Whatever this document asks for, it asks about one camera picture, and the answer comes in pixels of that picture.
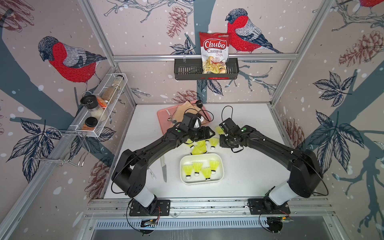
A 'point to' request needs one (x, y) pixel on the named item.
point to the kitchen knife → (164, 168)
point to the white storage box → (218, 177)
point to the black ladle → (199, 104)
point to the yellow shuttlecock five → (199, 148)
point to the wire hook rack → (64, 146)
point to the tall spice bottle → (109, 94)
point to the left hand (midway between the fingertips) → (214, 132)
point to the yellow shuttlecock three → (206, 171)
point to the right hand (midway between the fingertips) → (221, 142)
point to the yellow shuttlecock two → (214, 165)
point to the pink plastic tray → (165, 116)
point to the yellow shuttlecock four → (197, 167)
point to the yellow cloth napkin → (187, 107)
